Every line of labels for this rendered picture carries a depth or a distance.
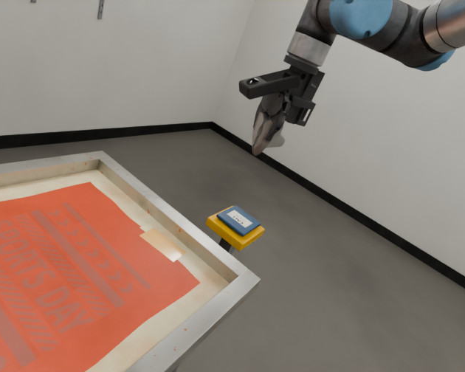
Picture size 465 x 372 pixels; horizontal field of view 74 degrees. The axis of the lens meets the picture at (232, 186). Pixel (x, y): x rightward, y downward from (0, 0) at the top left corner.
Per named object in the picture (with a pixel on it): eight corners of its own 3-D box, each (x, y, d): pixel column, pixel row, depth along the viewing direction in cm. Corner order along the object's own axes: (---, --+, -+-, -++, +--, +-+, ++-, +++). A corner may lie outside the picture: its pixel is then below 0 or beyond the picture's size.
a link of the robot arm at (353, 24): (426, 0, 43) (384, 1, 53) (361, -35, 40) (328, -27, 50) (394, 57, 47) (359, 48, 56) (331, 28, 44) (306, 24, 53)
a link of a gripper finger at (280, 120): (274, 145, 64) (292, 105, 60) (268, 143, 63) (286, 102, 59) (263, 135, 67) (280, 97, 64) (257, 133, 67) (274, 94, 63)
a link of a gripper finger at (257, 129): (271, 157, 72) (288, 121, 68) (249, 153, 69) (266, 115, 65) (265, 151, 74) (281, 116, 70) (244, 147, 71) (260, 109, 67)
